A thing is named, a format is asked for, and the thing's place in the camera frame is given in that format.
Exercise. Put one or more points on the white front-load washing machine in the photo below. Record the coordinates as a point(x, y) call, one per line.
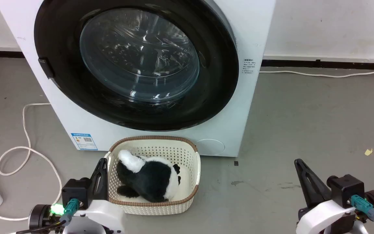
point(250, 32)

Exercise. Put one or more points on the small white text sticker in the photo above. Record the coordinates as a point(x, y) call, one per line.
point(249, 66)

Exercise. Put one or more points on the yellow paper scrap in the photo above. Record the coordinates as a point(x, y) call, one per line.
point(368, 151)

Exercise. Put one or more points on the black white panda plush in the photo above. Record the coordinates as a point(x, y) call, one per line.
point(149, 182)

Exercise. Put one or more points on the black round washer door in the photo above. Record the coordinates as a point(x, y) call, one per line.
point(60, 35)

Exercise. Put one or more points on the blue energy label sticker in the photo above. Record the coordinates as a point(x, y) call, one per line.
point(84, 141)

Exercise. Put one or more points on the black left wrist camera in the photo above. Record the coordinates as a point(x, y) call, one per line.
point(76, 191)

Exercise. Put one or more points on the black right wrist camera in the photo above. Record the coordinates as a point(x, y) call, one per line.
point(346, 190)

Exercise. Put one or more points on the cream plastic laundry basket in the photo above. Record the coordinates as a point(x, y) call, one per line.
point(161, 152)

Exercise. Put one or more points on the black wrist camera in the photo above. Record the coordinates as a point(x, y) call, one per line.
point(346, 190)
point(76, 191)

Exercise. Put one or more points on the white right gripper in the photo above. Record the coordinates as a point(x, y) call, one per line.
point(323, 217)

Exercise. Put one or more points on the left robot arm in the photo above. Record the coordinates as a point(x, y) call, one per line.
point(39, 216)

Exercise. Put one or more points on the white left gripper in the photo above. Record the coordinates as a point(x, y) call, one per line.
point(105, 217)

